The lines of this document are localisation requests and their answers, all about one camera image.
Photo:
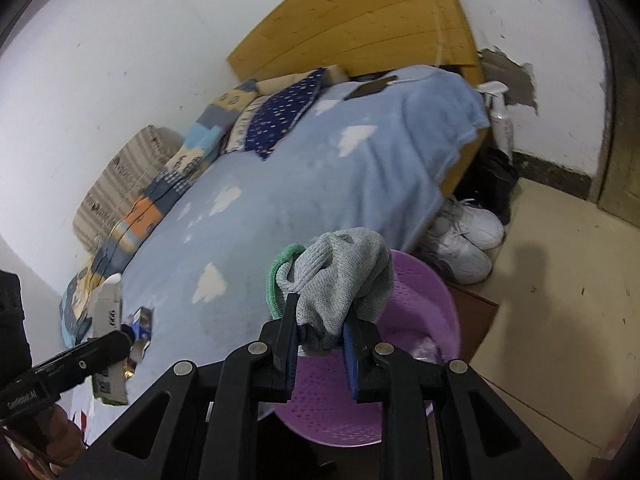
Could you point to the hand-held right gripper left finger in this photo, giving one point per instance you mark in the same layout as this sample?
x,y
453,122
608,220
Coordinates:
x,y
287,350

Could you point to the person's black clothing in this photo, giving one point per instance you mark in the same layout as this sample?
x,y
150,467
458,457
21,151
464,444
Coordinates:
x,y
12,320

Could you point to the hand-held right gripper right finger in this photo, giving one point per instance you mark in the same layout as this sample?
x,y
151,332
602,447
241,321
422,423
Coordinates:
x,y
351,360

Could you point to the person's left hand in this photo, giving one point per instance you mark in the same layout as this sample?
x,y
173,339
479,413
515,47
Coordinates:
x,y
57,435

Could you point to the striped brown cushion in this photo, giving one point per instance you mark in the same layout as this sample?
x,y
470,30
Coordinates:
x,y
125,170

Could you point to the light blue cloud blanket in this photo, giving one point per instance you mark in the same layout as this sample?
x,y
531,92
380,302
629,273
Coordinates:
x,y
300,170

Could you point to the patchwork quilt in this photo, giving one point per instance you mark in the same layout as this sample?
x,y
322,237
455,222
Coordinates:
x,y
200,135

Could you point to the dark smartphone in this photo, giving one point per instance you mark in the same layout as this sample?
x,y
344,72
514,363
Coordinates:
x,y
367,89

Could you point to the navy star pillow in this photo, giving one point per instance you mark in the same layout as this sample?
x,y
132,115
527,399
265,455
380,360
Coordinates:
x,y
280,115

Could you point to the grey knit glove green cuff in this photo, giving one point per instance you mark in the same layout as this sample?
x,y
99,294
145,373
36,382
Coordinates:
x,y
340,270

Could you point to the white paper carton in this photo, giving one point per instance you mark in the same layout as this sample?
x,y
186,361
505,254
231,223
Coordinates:
x,y
107,310

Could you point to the black bag by wall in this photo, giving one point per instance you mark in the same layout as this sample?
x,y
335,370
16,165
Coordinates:
x,y
497,185

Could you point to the white spray bottle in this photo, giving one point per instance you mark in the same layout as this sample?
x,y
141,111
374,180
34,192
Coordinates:
x,y
500,120

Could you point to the brown wooden board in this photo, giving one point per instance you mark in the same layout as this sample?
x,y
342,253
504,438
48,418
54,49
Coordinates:
x,y
475,315

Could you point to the purple perforated plastic basket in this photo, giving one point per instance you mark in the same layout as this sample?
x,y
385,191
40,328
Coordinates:
x,y
415,300

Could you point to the blue clear snack wrapper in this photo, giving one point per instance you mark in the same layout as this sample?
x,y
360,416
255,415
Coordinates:
x,y
141,322

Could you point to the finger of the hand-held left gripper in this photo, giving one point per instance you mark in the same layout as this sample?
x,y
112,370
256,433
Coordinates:
x,y
95,355

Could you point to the wooden headboard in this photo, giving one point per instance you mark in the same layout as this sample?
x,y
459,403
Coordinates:
x,y
350,10

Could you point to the white sneaker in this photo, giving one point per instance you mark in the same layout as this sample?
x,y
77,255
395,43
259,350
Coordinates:
x,y
460,260
470,225

